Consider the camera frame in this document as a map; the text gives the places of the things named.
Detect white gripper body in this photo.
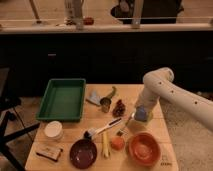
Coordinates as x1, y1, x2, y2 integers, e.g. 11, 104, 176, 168
135, 87, 159, 113

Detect blue sponge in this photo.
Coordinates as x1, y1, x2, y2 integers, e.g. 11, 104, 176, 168
134, 106, 147, 122

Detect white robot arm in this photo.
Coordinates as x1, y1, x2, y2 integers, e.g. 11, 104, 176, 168
135, 67, 213, 132

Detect green plastic cup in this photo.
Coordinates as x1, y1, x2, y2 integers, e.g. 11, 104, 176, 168
135, 113, 153, 125

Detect small metal cup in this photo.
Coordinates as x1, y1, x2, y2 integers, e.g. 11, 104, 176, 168
100, 97, 111, 113

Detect brown pine cone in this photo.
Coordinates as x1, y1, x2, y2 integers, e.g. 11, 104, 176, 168
113, 100, 126, 117

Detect green chili pepper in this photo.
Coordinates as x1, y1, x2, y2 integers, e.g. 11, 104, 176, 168
106, 86, 117, 99

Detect metal fork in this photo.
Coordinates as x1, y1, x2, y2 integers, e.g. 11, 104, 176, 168
116, 113, 135, 136

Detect grey folded cloth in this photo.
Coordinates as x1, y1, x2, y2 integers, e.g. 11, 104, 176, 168
86, 91, 100, 106

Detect orange bowl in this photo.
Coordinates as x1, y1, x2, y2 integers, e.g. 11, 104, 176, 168
128, 132, 161, 167

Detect orange fruit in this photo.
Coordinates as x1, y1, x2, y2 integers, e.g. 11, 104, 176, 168
110, 136, 125, 151

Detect black white brush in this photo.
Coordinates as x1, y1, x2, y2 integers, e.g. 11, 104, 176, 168
83, 118, 122, 139

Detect green plastic tray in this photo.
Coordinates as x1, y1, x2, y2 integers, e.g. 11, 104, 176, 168
36, 78, 86, 122

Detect red object on counter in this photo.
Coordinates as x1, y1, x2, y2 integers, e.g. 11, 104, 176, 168
83, 17, 94, 25

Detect white round container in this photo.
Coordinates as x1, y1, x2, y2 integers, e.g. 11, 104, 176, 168
44, 121, 63, 140

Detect wooden block eraser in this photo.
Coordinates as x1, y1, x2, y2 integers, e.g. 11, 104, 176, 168
35, 145, 63, 162

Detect black chair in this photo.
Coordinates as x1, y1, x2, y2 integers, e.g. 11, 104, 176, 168
0, 68, 39, 171

